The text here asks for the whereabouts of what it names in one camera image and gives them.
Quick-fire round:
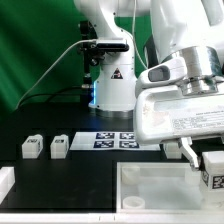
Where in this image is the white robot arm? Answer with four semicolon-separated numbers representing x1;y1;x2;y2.
74;0;224;169

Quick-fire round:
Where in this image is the black cable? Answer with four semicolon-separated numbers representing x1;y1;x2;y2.
18;86;84;108

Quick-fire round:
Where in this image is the white sheet with markers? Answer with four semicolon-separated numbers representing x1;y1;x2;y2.
70;131;160;151

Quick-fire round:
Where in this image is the white front rail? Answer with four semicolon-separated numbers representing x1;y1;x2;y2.
0;213;224;224

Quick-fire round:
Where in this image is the white obstacle left bracket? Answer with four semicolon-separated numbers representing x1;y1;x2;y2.
0;167;15;204

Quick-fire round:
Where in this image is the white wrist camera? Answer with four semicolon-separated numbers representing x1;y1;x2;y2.
135;57;187;96

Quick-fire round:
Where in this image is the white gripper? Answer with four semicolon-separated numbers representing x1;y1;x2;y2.
133;84;224;171

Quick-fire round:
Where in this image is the grey camera cable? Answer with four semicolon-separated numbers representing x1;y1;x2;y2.
14;39;98;109

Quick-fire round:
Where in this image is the black camera on stand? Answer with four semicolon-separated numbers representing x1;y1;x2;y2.
78;21;129;110

